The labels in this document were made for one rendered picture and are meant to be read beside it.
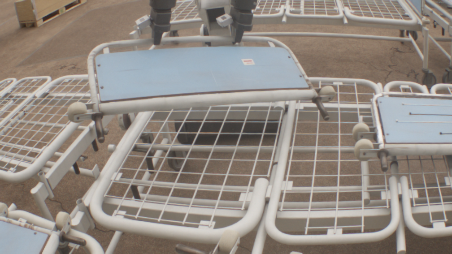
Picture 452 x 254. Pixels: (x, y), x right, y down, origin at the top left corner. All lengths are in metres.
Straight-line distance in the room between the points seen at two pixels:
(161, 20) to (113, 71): 0.22
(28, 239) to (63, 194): 1.11
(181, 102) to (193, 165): 1.01
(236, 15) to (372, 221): 0.81
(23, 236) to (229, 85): 0.82
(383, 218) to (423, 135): 0.30
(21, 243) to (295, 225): 0.82
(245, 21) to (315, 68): 1.65
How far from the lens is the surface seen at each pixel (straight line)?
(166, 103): 1.20
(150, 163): 1.72
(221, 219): 1.24
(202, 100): 1.24
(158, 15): 1.32
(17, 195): 2.49
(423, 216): 1.24
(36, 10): 6.93
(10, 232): 1.27
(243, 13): 1.44
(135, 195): 1.60
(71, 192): 2.28
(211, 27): 2.06
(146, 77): 1.26
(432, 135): 1.33
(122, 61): 1.29
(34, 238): 1.21
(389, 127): 1.34
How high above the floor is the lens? 1.28
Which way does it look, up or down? 32 degrees down
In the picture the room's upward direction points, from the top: 8 degrees counter-clockwise
